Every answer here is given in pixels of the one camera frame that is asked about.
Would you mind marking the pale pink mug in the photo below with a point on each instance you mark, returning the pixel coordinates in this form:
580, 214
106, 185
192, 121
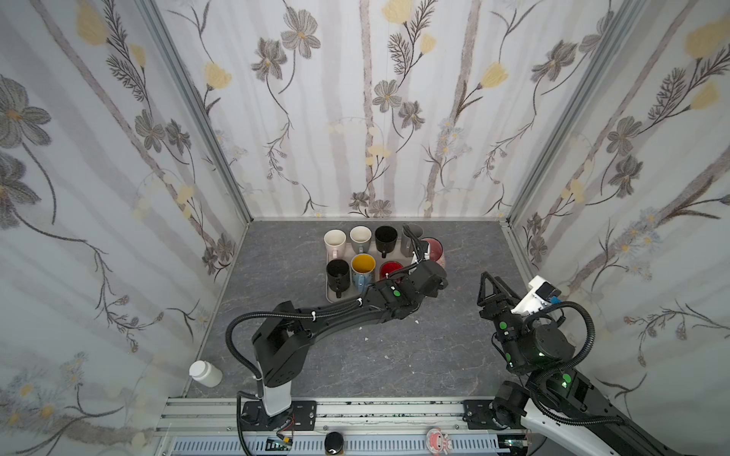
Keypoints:
335, 243

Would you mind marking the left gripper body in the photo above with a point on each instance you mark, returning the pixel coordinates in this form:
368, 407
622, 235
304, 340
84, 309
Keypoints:
434, 292

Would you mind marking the small grey mug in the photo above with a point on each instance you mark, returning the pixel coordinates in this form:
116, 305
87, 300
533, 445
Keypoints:
360, 238

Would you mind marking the black mug white rim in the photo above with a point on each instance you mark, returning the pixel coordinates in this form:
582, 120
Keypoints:
338, 276

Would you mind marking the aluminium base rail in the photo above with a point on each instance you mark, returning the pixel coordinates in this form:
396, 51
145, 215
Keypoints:
350, 416

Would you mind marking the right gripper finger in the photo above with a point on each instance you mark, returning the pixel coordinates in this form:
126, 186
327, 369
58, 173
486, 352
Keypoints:
501, 288
491, 290

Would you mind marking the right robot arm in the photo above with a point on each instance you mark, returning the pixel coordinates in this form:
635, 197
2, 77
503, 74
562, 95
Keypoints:
545, 338

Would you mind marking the pink cartoon sticker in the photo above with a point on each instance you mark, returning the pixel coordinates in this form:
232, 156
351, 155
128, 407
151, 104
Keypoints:
437, 442

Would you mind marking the white plastic bottle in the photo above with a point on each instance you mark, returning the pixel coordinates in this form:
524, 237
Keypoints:
205, 373

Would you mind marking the red mug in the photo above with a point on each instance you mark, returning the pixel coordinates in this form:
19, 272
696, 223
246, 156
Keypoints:
388, 268

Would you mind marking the white cable duct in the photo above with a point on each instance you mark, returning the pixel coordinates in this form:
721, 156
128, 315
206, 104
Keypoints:
393, 444

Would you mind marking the black mug white base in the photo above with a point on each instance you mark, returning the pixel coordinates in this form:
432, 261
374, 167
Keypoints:
386, 239

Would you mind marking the beige plastic tray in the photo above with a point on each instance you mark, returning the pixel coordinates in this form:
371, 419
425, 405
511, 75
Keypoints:
352, 293

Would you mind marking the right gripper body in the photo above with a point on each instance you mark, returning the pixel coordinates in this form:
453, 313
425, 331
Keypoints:
496, 308

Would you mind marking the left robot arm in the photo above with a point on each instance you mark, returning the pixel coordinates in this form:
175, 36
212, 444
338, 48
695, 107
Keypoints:
281, 344

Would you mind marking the grey-green mug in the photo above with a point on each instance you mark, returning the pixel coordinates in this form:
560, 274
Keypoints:
409, 231

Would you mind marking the blue butterfly mug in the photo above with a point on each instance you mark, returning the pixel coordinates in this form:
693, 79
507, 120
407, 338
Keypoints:
363, 268

